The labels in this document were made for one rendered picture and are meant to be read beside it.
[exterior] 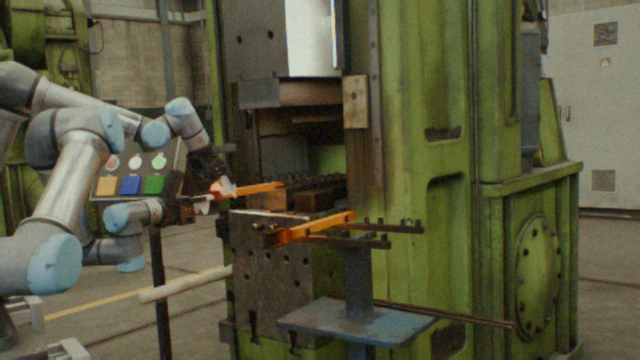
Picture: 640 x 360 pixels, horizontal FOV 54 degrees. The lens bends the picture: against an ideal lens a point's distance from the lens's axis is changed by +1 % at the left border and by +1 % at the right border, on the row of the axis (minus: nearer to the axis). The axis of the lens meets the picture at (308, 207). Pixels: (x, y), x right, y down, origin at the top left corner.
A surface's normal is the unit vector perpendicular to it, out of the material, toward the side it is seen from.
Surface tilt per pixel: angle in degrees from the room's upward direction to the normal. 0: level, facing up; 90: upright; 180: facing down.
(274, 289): 90
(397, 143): 90
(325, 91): 90
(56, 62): 79
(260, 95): 90
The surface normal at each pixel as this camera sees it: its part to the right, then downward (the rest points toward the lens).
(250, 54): -0.65, 0.15
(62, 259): 0.99, 0.04
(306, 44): 0.76, 0.06
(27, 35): 0.62, 0.47
